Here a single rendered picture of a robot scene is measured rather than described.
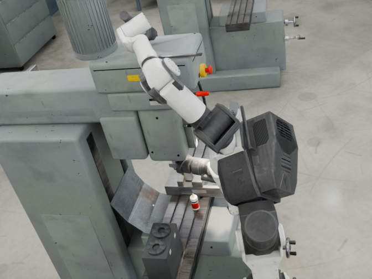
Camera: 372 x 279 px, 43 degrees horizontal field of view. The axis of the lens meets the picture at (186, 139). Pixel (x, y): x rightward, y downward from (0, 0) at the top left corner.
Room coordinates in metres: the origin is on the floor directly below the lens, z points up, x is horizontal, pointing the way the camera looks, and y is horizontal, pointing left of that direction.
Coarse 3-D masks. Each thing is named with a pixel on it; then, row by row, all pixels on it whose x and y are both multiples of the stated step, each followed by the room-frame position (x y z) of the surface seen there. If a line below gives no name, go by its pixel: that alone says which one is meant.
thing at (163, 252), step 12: (156, 228) 1.62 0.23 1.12; (168, 228) 1.61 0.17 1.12; (156, 240) 1.55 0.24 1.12; (168, 240) 1.54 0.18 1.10; (180, 240) 1.64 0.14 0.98; (144, 252) 1.50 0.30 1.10; (156, 252) 1.47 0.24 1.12; (168, 252) 1.47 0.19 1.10; (180, 252) 1.60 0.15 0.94; (144, 264) 1.47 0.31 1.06; (156, 264) 1.45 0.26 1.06; (168, 264) 1.44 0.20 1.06; (156, 276) 1.46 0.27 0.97; (168, 276) 1.44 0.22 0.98
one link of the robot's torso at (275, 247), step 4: (244, 236) 1.18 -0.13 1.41; (244, 240) 1.17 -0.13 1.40; (276, 240) 1.14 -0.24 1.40; (244, 244) 1.17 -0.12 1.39; (248, 244) 1.15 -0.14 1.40; (276, 244) 1.15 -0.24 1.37; (280, 244) 1.16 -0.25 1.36; (244, 248) 1.16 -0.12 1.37; (248, 248) 1.16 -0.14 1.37; (252, 248) 1.14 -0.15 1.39; (272, 248) 1.13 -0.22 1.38; (276, 248) 1.15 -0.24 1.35; (248, 252) 1.16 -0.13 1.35; (252, 252) 1.16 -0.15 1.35; (256, 252) 1.14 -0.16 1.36; (260, 252) 1.14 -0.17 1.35; (264, 252) 1.15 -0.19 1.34; (268, 252) 1.16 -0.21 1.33
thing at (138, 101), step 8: (112, 96) 1.89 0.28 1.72; (120, 96) 1.88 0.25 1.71; (128, 96) 1.87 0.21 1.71; (136, 96) 1.85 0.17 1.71; (144, 96) 1.84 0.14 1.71; (112, 104) 1.90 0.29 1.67; (120, 104) 1.88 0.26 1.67; (128, 104) 1.87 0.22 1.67; (136, 104) 1.86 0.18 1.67; (144, 104) 1.84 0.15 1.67; (152, 104) 1.83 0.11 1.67; (160, 104) 1.82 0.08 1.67
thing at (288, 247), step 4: (288, 240) 1.76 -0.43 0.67; (292, 240) 1.75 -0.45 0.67; (288, 244) 1.74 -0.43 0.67; (292, 244) 1.74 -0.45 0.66; (284, 248) 1.75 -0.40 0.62; (288, 248) 1.72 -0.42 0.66; (288, 252) 1.71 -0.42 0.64; (292, 252) 1.75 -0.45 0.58; (296, 252) 1.74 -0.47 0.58; (288, 256) 1.70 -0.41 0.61
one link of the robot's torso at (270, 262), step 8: (280, 224) 1.21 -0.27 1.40; (240, 232) 1.21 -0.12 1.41; (280, 232) 1.17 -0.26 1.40; (240, 240) 1.18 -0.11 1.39; (280, 240) 1.16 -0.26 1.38; (240, 248) 1.17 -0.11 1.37; (280, 248) 1.20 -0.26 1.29; (248, 256) 1.22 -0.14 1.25; (256, 256) 1.22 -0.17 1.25; (264, 256) 1.21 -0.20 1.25; (272, 256) 1.20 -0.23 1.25; (280, 256) 1.19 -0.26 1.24; (248, 264) 1.20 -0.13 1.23; (256, 264) 1.20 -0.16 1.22; (264, 264) 1.20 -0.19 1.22; (272, 264) 1.19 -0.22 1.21; (256, 272) 1.20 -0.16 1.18; (264, 272) 1.19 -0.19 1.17; (272, 272) 1.19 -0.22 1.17; (280, 272) 1.25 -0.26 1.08
